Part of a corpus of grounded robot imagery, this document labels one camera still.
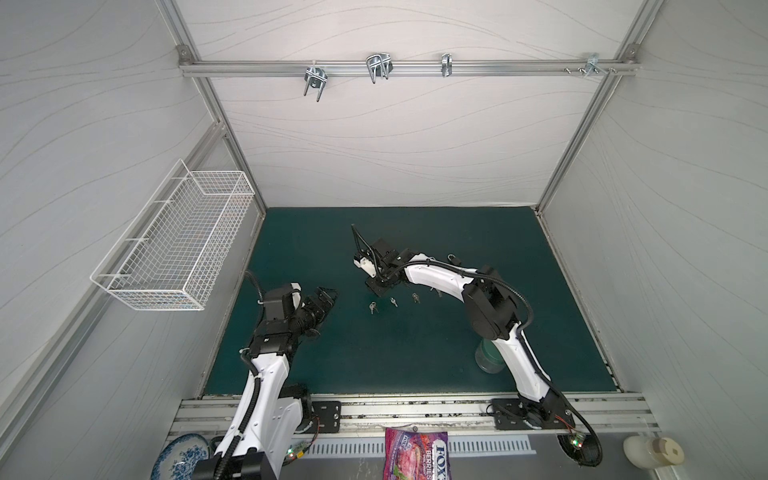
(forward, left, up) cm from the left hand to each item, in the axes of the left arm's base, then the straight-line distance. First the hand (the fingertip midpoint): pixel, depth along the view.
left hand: (338, 295), depth 82 cm
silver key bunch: (-7, -26, +16) cm, 31 cm away
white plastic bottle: (-33, -72, -5) cm, 79 cm away
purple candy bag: (-35, -20, -10) cm, 42 cm away
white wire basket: (0, +36, +19) cm, 41 cm away
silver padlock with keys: (+21, -37, -12) cm, 44 cm away
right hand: (+12, -9, -9) cm, 18 cm away
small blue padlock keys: (+6, -23, -12) cm, 27 cm away
